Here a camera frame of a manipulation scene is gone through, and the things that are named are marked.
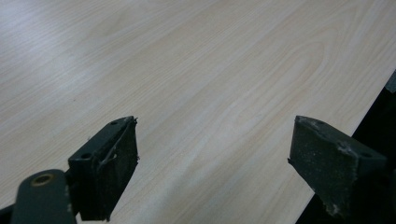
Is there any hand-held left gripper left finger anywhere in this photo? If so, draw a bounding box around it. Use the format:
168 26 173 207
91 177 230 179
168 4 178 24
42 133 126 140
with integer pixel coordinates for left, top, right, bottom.
67 115 140 222

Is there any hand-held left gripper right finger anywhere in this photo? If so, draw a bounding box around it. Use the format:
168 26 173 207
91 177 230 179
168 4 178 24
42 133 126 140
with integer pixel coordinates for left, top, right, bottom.
287 115 389 220

